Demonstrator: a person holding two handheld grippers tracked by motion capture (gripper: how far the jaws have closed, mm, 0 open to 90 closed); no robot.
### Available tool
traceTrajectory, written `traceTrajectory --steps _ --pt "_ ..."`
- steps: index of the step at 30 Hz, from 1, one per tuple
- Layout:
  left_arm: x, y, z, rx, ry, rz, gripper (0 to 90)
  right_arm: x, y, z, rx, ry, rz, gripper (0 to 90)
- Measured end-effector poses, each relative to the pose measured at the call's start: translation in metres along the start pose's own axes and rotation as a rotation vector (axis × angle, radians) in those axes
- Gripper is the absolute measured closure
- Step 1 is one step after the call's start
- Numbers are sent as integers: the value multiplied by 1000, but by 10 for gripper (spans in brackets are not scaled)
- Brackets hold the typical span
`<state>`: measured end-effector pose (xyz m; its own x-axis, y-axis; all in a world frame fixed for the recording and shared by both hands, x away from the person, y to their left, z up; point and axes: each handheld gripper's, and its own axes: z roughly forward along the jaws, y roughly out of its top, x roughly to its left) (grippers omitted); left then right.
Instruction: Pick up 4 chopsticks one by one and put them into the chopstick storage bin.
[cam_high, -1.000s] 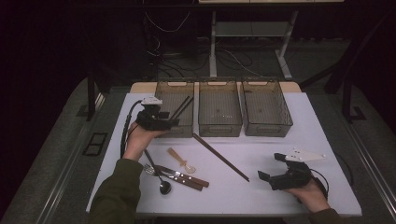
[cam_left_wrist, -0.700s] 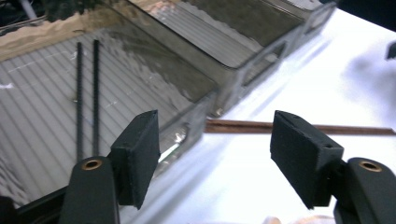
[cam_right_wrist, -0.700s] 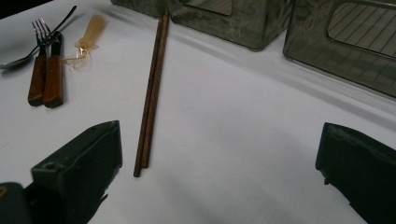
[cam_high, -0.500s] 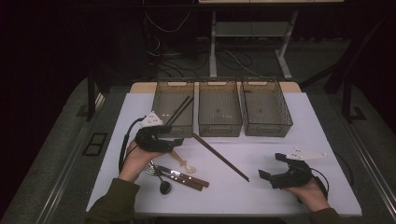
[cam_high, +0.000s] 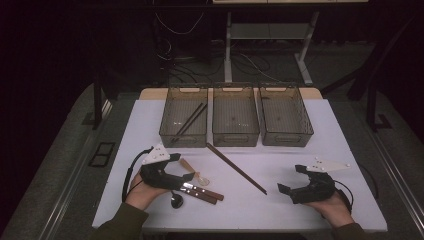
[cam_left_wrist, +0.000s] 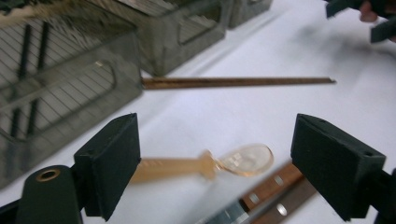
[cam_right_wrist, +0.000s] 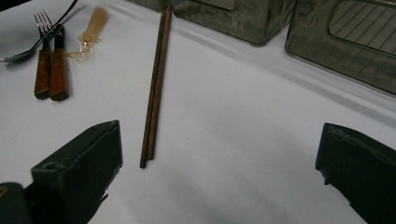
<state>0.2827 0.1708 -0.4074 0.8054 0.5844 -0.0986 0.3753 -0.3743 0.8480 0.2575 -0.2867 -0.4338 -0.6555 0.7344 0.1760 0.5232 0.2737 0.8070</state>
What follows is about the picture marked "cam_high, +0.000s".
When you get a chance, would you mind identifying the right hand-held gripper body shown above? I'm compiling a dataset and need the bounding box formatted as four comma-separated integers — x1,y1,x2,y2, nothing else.
289,157,352,205

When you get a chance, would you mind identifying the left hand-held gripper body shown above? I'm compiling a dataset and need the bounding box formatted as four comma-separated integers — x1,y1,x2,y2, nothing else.
139,143,186,191

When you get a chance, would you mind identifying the smoked translucent plastic bin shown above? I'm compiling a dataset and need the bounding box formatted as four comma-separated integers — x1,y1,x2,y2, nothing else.
211,82,261,148
158,83,209,149
258,82,315,148

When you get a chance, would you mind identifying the brown chopstick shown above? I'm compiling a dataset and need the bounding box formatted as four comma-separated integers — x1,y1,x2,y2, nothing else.
207,142,268,195
205,144,267,196

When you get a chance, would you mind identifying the person's left hand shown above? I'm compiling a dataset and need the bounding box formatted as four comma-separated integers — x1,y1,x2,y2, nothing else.
125,173,169,212

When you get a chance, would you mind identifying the person's right hand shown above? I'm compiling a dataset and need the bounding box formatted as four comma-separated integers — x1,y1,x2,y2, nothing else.
306,191,356,229

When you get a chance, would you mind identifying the white foam board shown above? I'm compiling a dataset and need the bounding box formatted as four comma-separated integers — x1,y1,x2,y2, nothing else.
91,98,389,233

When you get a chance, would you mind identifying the black metal stand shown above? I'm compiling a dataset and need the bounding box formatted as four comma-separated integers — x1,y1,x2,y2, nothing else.
365,66,394,133
92,74,103,131

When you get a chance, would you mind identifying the grey metal leg desk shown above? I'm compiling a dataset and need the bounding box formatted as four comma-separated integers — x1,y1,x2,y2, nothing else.
212,0,369,87

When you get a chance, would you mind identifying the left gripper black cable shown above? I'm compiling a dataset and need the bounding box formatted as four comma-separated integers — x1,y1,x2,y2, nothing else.
121,146,154,203

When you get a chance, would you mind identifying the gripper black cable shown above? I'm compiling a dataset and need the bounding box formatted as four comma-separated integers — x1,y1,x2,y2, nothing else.
121,146,154,203
334,179,355,214

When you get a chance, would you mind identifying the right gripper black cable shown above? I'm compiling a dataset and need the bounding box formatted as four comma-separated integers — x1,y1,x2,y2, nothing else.
334,179,355,214

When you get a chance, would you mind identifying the aluminium floor rail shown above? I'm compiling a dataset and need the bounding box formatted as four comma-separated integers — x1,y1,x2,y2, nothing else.
42,99,113,240
366,129,424,231

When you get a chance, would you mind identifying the tangle of black cables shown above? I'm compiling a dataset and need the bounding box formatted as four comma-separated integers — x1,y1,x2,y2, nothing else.
155,35,228,85

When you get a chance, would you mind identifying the white hanging cable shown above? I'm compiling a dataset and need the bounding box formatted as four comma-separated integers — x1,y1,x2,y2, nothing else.
154,11,205,36

